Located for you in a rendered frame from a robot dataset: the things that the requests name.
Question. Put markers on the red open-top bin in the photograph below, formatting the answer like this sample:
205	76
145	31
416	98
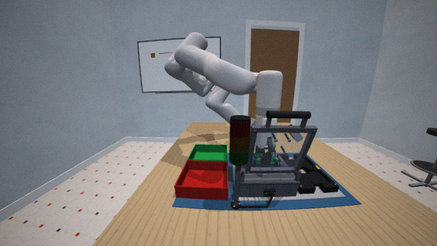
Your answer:
207	180

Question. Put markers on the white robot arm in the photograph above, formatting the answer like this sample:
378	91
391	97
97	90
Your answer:
226	77

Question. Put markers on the green bin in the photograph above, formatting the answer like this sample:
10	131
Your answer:
208	152

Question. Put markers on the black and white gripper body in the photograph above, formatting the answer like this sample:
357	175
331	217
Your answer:
261	120

